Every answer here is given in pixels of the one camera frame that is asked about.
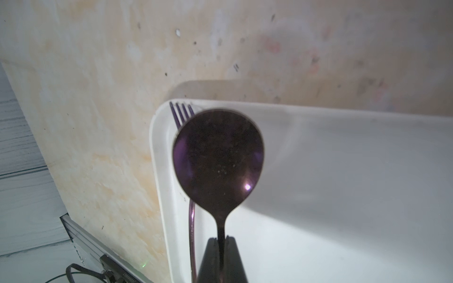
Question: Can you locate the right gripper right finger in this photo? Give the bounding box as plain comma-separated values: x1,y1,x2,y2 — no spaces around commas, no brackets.
224,236,248,283

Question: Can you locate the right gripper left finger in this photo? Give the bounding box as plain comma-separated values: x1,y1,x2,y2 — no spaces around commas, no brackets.
197,238,219,283

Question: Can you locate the dark purple spoon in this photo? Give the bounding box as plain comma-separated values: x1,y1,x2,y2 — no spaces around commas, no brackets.
172,108,264,268

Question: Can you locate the dark purple fork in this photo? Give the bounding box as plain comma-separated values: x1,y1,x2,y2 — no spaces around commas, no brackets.
169,102,197,283

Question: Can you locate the white square tray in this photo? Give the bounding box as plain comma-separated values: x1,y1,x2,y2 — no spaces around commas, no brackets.
149,98,453,283

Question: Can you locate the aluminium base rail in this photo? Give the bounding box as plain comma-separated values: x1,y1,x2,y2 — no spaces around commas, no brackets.
60,214,150,283

